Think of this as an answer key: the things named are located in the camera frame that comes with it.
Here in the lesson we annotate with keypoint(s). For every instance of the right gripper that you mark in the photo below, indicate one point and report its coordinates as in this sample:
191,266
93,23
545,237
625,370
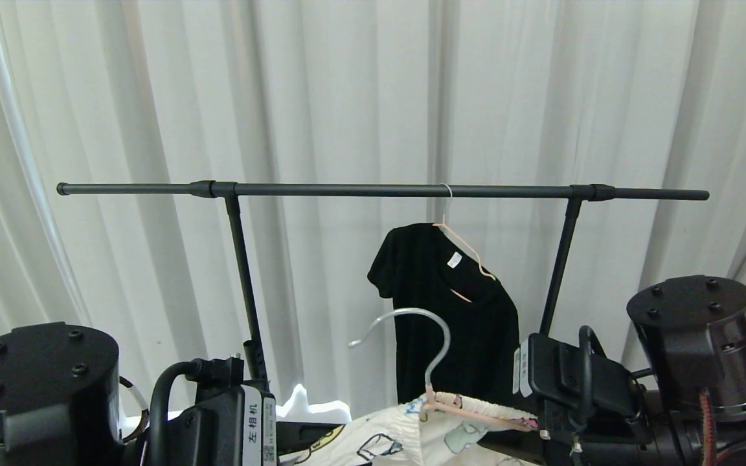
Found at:
658,440

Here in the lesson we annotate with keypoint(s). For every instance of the pink clothes hanger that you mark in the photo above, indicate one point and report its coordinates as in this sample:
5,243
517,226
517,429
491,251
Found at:
461,244
447,336

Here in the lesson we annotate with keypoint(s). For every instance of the cream printed garment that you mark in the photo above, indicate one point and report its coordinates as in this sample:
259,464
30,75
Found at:
399,440

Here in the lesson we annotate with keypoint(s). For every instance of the black clothes rack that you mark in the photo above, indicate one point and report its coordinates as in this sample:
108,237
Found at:
347,190

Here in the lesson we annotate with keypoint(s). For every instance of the black short-sleeved shirt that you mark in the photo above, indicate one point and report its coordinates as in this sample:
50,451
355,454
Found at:
425,291

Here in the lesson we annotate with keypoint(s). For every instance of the white curtain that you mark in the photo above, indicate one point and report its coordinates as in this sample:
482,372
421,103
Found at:
282,97

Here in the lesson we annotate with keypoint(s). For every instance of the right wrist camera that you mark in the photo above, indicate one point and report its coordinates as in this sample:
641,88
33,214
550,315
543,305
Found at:
561,375

